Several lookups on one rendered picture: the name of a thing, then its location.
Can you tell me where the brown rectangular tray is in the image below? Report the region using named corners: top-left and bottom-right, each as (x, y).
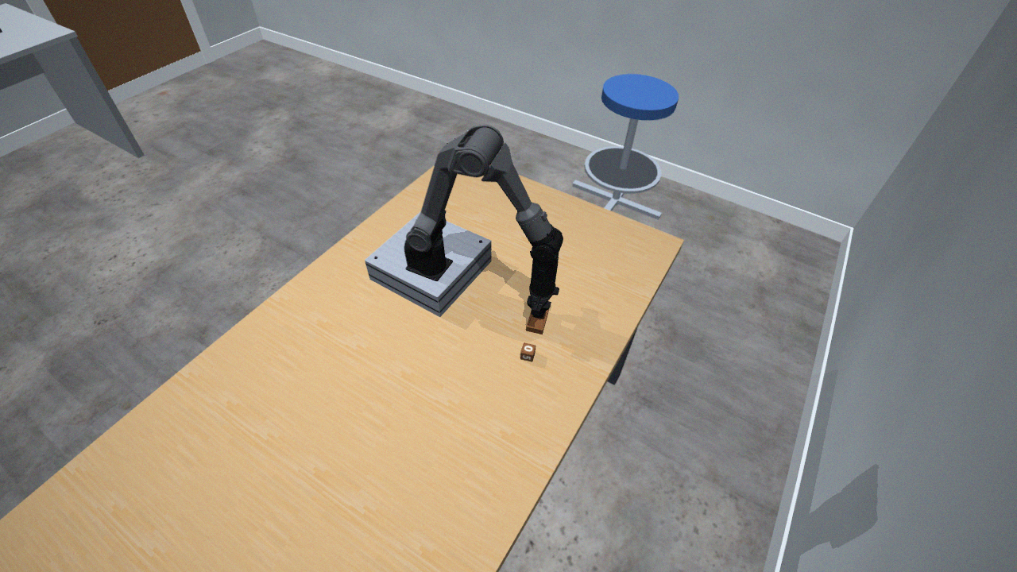
top-left (526, 309), bottom-right (549, 334)

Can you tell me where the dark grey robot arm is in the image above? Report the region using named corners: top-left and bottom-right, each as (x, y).
top-left (404, 125), bottom-right (563, 284)

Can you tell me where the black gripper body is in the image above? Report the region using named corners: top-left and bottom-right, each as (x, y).
top-left (529, 277), bottom-right (559, 316)

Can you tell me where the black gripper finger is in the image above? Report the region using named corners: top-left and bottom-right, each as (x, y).
top-left (527, 296), bottom-right (551, 319)

